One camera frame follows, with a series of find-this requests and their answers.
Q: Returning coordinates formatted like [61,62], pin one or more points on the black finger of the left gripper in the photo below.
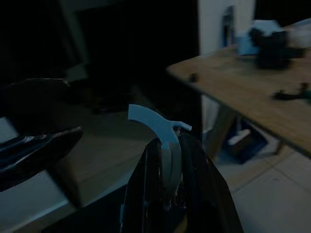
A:
[36,102]
[36,157]

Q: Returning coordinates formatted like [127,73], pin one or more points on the white open paper box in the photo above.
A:
[245,42]

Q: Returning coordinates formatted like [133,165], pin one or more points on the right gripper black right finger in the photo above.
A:
[204,194]

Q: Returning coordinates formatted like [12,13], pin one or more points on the grey curved plastic piece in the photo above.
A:
[167,136]

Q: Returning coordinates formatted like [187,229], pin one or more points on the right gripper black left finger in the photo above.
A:
[143,194]

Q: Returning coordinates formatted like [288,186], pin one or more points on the small black block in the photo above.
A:
[193,77]

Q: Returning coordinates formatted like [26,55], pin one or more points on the blue plastic bin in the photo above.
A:
[245,145]

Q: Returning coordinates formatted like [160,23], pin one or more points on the light wooden table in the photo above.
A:
[243,92]

